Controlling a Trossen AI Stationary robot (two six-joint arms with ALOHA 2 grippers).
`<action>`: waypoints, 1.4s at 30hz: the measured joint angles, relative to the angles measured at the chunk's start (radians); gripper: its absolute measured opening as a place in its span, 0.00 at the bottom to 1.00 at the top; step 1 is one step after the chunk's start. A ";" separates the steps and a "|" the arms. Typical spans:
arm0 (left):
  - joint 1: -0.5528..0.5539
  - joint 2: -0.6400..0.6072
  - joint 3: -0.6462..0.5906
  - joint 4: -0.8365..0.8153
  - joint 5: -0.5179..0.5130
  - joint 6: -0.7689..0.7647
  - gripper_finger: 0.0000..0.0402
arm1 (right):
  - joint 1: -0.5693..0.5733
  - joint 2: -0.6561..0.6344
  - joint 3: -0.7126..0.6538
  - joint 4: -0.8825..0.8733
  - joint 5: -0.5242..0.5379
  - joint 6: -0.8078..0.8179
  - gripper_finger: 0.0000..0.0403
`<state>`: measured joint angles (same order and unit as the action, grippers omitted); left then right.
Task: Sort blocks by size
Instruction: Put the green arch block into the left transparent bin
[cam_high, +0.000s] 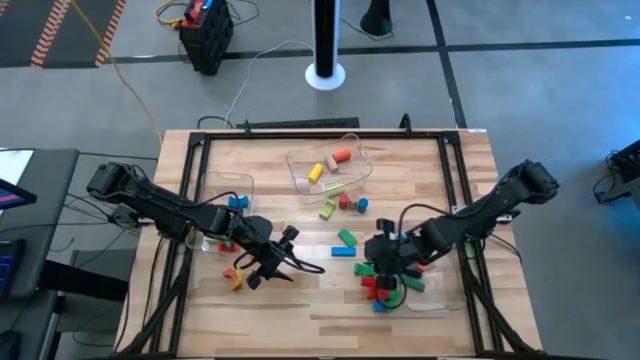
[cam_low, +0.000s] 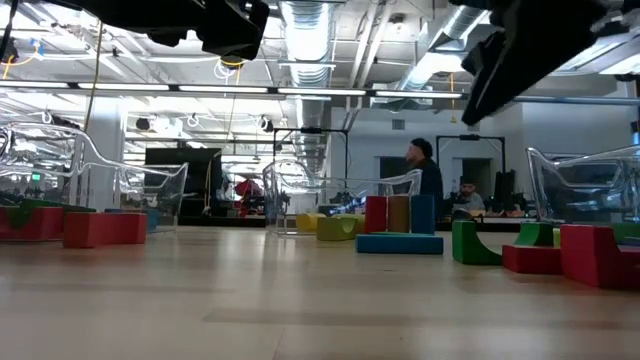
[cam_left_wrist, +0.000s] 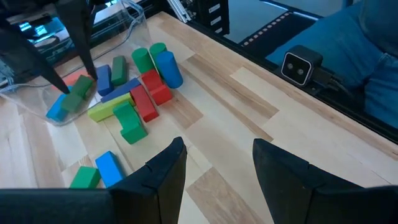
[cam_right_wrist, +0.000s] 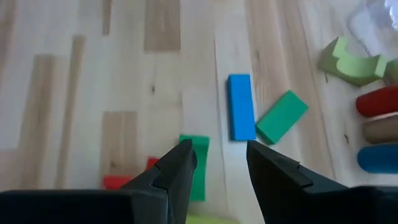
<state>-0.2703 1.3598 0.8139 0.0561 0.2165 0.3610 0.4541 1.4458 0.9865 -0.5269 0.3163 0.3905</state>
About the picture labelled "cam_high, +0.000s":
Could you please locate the black equipment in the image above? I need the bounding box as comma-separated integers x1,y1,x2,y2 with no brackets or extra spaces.
593,139,640,206

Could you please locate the black crate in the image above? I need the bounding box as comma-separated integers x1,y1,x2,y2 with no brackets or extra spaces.
178,0,235,76

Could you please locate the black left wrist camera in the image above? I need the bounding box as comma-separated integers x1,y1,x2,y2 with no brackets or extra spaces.
280,224,301,246

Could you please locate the black cone base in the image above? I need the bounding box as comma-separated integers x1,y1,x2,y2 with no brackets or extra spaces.
359,0,395,37

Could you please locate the black power cable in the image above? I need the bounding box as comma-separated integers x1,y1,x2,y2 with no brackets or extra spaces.
196,115,235,130

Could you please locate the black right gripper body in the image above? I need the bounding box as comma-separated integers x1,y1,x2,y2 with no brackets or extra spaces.
363,232,427,276

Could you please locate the yellow floor cable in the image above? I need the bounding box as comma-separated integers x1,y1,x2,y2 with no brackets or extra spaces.
69,0,166,146

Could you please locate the black power strip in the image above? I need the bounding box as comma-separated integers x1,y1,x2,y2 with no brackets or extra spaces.
235,117,361,130

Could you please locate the clear plastic bin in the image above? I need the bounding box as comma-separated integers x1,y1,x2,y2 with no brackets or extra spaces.
285,132,375,206
185,171,255,255
398,239,469,314

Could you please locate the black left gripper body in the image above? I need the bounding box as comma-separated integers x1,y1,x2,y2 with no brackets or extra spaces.
219,214,289,275

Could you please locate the orange striped floor mat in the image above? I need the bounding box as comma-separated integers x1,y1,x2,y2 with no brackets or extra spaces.
0,0,126,69

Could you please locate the black floor cable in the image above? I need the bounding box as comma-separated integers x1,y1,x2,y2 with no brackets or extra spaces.
339,17,396,41

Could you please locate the tablet screen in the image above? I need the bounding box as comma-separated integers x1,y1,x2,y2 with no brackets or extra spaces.
0,177,39,211

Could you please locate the white standing fan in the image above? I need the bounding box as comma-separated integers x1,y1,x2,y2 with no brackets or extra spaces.
304,0,347,92

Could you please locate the white floor cable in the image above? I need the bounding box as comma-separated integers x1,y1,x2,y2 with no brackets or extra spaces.
223,39,314,129

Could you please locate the green long block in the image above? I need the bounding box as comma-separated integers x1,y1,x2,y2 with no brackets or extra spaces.
399,274,427,294

